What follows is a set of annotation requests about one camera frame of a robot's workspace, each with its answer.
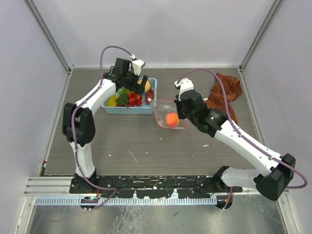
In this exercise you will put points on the orange peach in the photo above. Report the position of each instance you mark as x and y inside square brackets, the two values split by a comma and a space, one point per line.
[172, 119]

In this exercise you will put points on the clear zip top bag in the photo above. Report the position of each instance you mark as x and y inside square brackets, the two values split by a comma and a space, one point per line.
[165, 114]

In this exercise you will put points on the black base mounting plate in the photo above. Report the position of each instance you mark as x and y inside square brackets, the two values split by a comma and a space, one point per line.
[164, 186]

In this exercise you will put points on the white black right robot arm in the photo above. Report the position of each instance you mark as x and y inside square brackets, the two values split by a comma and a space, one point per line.
[272, 172]

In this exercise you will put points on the slotted cable duct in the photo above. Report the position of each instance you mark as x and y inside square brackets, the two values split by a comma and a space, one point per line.
[91, 200]

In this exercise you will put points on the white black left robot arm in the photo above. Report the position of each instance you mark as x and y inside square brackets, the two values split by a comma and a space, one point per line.
[78, 118]

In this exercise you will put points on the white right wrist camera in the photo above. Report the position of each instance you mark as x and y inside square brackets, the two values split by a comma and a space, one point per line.
[183, 85]

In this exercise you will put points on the left aluminium frame post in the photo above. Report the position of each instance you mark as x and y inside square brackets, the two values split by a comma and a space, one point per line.
[42, 17]

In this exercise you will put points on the aluminium frame post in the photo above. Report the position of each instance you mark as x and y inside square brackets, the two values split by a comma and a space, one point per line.
[42, 17]
[261, 32]

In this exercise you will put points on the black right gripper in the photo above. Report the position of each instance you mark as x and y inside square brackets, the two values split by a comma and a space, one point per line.
[179, 103]

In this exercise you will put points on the light blue plastic basket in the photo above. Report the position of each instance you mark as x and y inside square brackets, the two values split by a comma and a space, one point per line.
[144, 109]

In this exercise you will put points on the brown cloth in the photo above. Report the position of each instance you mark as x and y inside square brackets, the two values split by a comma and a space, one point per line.
[233, 91]

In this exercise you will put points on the red strawberry cluster with leaves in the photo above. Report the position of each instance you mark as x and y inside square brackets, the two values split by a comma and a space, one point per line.
[130, 99]

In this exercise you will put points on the green grape bunch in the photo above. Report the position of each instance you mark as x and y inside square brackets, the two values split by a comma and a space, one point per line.
[123, 91]

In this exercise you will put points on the right aluminium frame post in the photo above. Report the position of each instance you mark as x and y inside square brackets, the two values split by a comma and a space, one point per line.
[261, 32]

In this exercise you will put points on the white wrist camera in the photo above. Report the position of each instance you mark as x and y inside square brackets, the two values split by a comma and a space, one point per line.
[137, 66]
[183, 85]

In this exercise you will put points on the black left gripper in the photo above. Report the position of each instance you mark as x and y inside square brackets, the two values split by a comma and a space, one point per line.
[135, 87]

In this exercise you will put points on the purple grape bunch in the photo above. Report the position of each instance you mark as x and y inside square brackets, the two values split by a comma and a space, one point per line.
[149, 95]

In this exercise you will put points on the yellow star fruit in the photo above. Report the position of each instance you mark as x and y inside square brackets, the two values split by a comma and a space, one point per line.
[111, 102]

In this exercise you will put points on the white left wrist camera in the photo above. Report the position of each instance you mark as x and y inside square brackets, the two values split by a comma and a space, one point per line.
[137, 66]

